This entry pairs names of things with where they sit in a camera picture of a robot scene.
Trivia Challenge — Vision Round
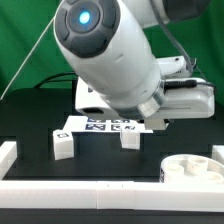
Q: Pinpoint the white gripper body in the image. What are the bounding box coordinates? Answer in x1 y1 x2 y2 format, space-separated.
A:
75 56 215 130

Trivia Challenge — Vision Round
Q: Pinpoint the white front rail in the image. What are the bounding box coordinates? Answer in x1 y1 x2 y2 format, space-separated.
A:
0 181 224 212

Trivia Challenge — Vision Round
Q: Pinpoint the black cable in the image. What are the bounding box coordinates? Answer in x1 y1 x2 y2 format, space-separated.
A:
33 71 78 89

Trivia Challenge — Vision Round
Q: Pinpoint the white left rail block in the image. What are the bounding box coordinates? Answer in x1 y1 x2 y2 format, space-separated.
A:
0 141 17 181

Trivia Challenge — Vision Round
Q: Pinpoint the white cable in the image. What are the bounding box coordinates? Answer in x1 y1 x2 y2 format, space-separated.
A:
0 16 56 101

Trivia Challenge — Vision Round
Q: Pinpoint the white marker sheet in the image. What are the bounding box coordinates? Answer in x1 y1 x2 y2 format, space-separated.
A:
63 116 152 133

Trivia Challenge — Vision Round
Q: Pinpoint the white round stool seat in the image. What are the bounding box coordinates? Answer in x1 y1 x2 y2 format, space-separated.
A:
160 154 224 184

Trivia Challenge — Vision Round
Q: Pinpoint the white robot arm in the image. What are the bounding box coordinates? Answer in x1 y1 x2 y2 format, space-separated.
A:
53 0 215 130

